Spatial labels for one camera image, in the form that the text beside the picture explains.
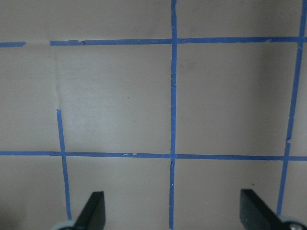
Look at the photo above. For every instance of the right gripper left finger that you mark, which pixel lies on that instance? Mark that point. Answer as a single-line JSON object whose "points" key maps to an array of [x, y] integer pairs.
{"points": [[93, 215]]}

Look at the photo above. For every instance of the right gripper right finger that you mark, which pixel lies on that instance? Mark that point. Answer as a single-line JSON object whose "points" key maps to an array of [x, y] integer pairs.
{"points": [[255, 214]]}

